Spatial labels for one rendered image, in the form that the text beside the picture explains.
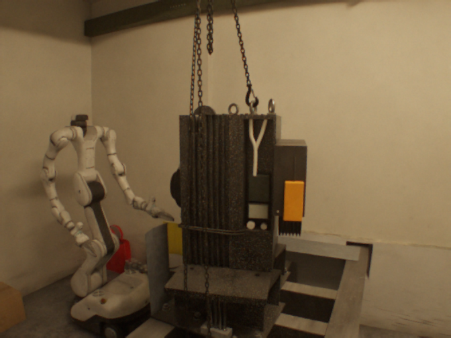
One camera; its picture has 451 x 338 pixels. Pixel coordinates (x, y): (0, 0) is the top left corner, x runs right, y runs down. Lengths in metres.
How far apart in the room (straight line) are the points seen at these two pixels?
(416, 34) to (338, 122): 0.83
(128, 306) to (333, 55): 2.34
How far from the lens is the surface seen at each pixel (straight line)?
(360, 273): 2.14
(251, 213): 1.46
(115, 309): 2.41
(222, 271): 1.52
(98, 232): 2.48
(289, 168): 1.30
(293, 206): 1.30
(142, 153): 3.17
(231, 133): 1.39
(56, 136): 2.31
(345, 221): 2.56
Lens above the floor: 1.58
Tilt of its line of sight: 9 degrees down
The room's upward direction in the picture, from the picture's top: straight up
